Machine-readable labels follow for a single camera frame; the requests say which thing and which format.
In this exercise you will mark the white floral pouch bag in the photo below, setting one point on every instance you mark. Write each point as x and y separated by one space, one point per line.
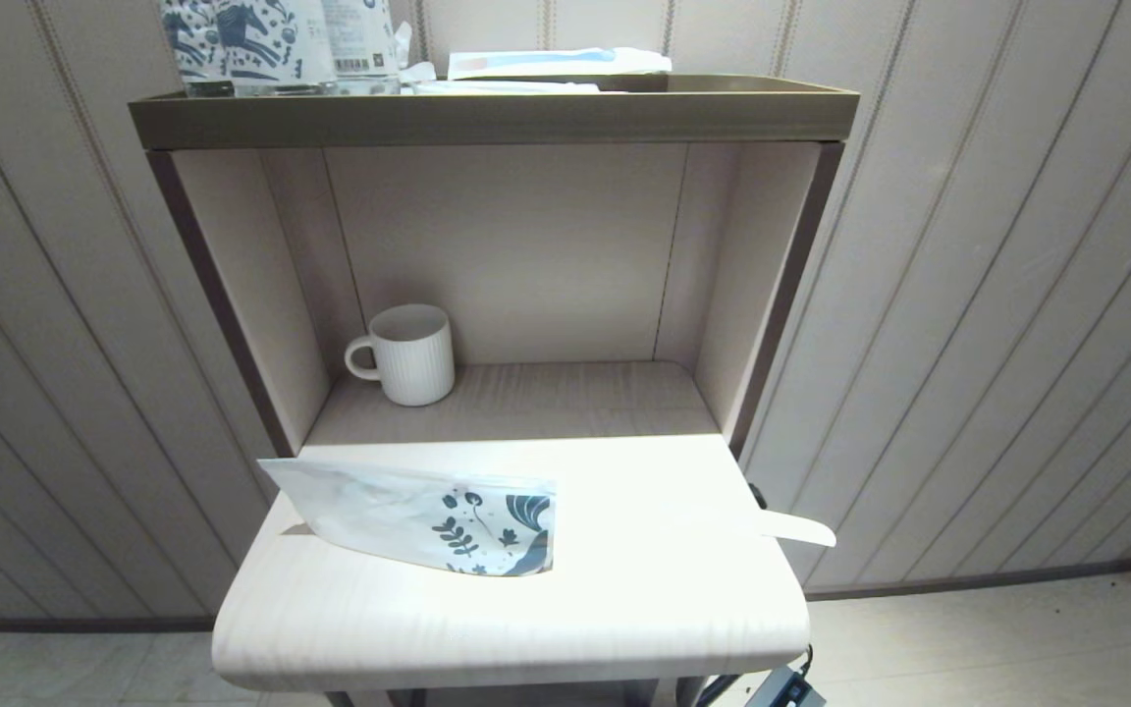
389 516

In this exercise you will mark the white ribbed ceramic mug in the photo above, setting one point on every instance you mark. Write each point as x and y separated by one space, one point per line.
415 358

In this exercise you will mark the beige wooden shelf cabinet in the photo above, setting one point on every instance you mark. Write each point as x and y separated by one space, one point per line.
526 609

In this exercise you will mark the white blue toothbrush packet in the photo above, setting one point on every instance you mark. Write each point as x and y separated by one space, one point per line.
556 62

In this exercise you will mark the crumpled clear plastic wrapper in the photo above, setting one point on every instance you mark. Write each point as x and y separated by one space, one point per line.
416 71

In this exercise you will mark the clear bottle with barcode label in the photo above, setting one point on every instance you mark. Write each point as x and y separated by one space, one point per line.
359 39

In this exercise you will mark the grey power inverter box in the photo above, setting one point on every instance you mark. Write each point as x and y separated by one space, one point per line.
786 690

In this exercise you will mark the blue patterned package on top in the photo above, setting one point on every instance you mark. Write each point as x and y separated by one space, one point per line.
276 44

